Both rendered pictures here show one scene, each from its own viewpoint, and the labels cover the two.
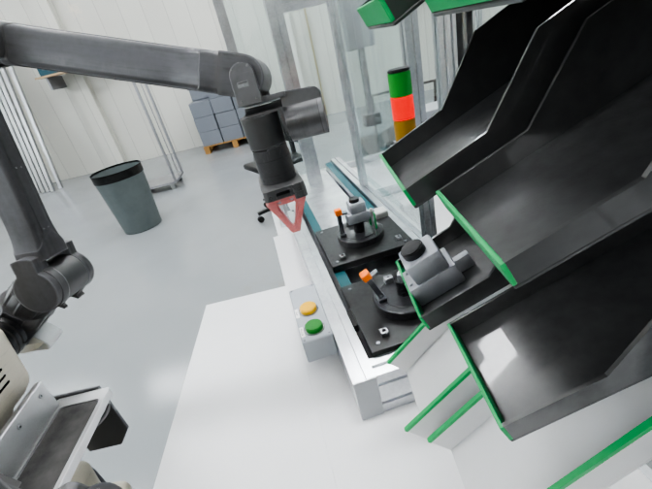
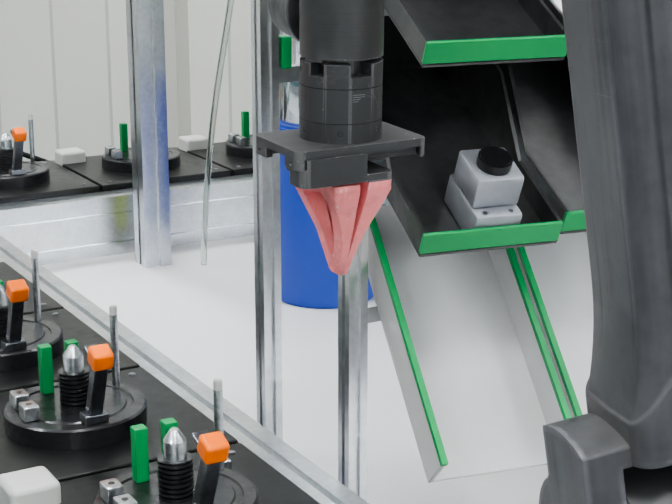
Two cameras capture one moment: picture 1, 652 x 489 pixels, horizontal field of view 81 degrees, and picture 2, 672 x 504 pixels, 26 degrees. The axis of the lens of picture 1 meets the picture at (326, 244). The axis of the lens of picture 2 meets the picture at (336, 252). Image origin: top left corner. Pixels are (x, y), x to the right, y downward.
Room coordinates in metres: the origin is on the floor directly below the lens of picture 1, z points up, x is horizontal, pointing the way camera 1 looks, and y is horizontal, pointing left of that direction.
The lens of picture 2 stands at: (1.00, 0.95, 1.52)
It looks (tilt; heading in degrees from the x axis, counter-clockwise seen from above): 16 degrees down; 247
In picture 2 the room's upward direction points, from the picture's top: straight up
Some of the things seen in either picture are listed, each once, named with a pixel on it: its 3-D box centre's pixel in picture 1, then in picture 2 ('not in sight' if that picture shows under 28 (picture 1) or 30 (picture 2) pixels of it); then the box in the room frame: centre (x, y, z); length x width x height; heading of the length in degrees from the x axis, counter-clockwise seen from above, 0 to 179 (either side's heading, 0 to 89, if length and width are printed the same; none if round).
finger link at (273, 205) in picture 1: (287, 205); (324, 211); (0.62, 0.05, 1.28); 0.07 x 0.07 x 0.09; 7
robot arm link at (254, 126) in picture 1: (267, 128); (339, 18); (0.61, 0.04, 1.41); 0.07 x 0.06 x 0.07; 83
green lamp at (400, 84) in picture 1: (400, 83); not in sight; (0.88, -0.24, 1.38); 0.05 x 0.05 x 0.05
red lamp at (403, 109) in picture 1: (403, 107); not in sight; (0.88, -0.24, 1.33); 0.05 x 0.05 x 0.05
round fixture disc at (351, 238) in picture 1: (360, 233); not in sight; (1.01, -0.11, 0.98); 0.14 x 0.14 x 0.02
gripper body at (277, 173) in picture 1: (276, 167); (340, 108); (0.61, 0.05, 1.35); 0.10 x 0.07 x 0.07; 7
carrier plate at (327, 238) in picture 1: (361, 239); not in sight; (1.01, -0.11, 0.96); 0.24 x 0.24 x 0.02; 7
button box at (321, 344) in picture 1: (311, 319); not in sight; (0.74, 0.08, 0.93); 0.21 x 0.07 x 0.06; 7
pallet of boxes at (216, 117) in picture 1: (228, 112); not in sight; (7.97, 1.21, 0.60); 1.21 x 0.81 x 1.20; 89
